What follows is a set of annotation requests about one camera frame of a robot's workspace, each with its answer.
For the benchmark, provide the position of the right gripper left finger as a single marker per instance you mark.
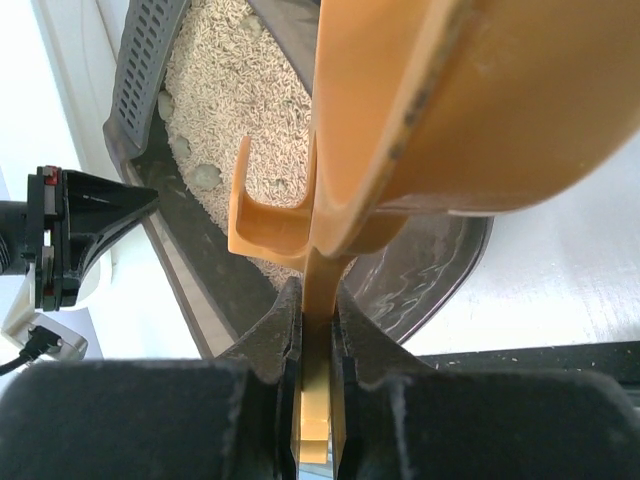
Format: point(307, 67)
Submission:
point(231, 417)

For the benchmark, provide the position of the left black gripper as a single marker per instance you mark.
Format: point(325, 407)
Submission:
point(99, 212)

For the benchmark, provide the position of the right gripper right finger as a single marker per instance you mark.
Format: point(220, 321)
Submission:
point(395, 417)

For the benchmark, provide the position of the grey litter box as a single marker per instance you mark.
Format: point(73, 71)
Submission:
point(225, 86)

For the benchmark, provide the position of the yellow litter scoop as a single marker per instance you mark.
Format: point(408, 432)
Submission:
point(459, 107)

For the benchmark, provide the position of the grey litter clump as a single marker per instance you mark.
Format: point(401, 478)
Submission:
point(206, 177)
point(165, 105)
point(252, 25)
point(181, 147)

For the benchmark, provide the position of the white plastic tray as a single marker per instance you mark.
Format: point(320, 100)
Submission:
point(83, 63)

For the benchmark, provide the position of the aluminium front rail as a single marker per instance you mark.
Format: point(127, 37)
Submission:
point(619, 360)

